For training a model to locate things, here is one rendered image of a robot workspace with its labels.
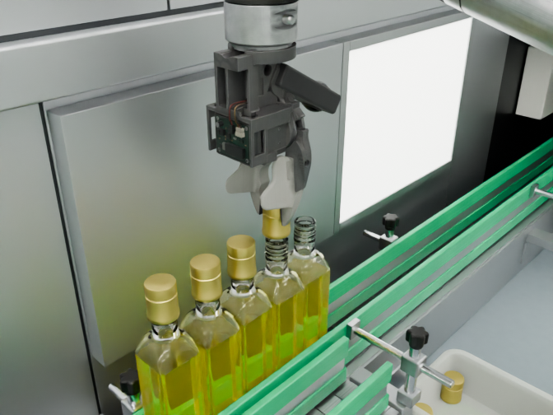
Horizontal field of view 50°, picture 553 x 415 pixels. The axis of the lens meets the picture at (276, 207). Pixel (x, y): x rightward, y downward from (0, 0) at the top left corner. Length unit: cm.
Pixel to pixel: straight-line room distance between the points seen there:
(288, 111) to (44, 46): 25
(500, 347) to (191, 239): 68
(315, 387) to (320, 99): 40
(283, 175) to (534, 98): 112
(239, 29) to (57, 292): 38
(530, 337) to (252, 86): 86
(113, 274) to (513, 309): 88
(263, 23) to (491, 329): 87
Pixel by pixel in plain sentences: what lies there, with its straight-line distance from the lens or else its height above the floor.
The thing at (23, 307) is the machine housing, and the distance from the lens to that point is 75.
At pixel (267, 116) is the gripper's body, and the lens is 61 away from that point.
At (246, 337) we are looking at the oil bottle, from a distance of 74.
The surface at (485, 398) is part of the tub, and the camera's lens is 109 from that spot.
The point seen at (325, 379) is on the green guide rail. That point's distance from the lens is 87.
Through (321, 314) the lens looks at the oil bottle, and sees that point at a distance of 85.
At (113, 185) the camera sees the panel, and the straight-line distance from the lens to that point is 71.
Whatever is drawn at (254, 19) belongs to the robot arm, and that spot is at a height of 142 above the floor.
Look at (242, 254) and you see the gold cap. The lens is 69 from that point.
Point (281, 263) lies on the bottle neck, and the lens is 75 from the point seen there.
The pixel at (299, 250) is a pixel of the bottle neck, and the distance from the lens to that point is 79.
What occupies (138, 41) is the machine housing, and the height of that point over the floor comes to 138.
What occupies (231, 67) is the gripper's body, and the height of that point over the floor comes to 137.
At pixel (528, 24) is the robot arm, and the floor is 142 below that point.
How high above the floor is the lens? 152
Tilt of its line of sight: 28 degrees down
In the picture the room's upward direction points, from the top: straight up
